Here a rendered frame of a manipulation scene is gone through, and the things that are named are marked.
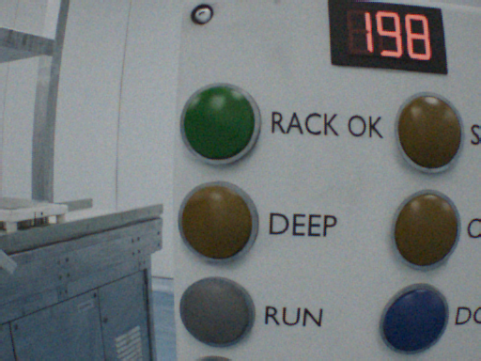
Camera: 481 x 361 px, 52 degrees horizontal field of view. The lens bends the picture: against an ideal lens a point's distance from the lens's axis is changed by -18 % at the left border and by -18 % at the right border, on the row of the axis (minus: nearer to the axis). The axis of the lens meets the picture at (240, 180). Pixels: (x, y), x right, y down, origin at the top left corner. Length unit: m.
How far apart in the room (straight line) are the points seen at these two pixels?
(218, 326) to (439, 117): 0.11
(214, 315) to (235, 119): 0.07
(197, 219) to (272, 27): 0.08
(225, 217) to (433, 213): 0.08
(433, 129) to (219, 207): 0.08
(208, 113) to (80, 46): 4.24
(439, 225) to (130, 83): 4.05
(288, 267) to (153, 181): 3.92
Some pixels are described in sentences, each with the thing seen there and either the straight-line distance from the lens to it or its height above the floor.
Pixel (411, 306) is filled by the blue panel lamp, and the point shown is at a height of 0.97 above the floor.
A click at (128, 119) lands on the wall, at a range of 4.19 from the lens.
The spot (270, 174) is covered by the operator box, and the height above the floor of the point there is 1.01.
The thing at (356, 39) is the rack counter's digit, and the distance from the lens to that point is 0.21.
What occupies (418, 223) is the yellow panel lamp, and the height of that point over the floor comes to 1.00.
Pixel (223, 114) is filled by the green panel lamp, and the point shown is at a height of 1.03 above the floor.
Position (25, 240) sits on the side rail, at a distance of 1.15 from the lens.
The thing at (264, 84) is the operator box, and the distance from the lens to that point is 0.22.
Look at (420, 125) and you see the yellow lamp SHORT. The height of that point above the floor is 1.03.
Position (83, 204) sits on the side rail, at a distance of 1.88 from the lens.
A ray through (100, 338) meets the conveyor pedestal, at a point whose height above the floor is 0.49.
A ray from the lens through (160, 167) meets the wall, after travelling 4.11.
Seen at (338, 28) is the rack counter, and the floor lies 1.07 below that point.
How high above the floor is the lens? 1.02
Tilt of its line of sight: 3 degrees down
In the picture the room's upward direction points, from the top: 1 degrees clockwise
